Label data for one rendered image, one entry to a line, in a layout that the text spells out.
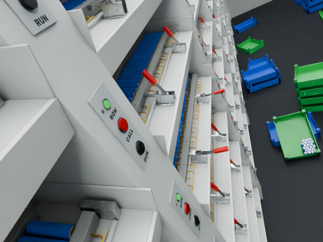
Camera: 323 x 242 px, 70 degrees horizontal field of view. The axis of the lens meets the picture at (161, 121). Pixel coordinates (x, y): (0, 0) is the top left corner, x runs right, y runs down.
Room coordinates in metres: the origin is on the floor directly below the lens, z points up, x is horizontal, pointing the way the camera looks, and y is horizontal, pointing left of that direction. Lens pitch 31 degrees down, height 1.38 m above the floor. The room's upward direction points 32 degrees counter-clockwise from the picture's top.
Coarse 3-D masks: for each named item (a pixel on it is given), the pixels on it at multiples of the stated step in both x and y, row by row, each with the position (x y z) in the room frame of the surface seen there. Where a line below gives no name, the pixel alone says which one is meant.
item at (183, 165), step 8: (192, 80) 0.79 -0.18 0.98; (192, 88) 0.74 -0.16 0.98; (200, 88) 0.74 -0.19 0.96; (192, 96) 0.69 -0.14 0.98; (192, 104) 0.65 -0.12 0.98; (192, 112) 0.61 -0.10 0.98; (192, 120) 0.59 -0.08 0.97; (184, 136) 0.52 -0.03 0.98; (192, 136) 0.52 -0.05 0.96; (184, 144) 0.49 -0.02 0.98; (184, 152) 0.46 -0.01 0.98; (184, 160) 0.44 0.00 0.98; (184, 168) 0.42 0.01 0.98; (184, 176) 0.39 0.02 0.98; (192, 184) 0.38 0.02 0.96; (192, 192) 0.36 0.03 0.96
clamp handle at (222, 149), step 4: (216, 148) 0.43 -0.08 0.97; (220, 148) 0.42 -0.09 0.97; (224, 148) 0.41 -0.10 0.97; (228, 148) 0.41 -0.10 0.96; (200, 152) 0.44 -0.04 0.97; (204, 152) 0.44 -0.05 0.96; (208, 152) 0.43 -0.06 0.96; (212, 152) 0.43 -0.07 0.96; (216, 152) 0.42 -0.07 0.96; (220, 152) 0.42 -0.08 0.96
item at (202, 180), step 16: (208, 64) 0.82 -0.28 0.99; (208, 80) 0.80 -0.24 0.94; (208, 112) 0.62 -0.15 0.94; (208, 128) 0.55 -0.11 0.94; (208, 144) 0.49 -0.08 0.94; (208, 160) 0.44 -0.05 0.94; (192, 176) 0.41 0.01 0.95; (208, 176) 0.39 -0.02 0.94; (208, 192) 0.35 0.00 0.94; (208, 208) 0.29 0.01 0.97
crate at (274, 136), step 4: (308, 112) 1.15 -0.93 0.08; (308, 116) 1.15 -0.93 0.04; (312, 120) 1.11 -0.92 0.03; (268, 124) 1.27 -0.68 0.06; (272, 124) 1.27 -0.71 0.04; (312, 124) 1.10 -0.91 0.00; (316, 124) 1.04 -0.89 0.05; (268, 128) 1.25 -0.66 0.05; (272, 128) 1.27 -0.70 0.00; (312, 128) 1.07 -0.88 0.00; (316, 128) 1.04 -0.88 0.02; (272, 132) 1.24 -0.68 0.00; (276, 132) 1.22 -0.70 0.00; (316, 132) 0.99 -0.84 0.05; (320, 132) 0.97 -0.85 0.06; (272, 136) 1.20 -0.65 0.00; (276, 136) 1.18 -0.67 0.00; (316, 136) 0.98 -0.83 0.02; (320, 136) 0.97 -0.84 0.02; (272, 140) 1.12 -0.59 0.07; (276, 140) 1.15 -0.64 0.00; (276, 144) 1.11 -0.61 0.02; (280, 144) 1.09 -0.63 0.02
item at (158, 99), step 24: (168, 24) 0.86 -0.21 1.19; (144, 48) 0.73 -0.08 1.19; (168, 48) 0.73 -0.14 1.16; (120, 72) 0.61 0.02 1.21; (144, 72) 0.45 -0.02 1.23; (168, 72) 0.58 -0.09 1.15; (144, 96) 0.47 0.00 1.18; (168, 96) 0.43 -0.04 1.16; (144, 120) 0.40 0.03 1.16; (168, 120) 0.39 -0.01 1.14; (168, 144) 0.33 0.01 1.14
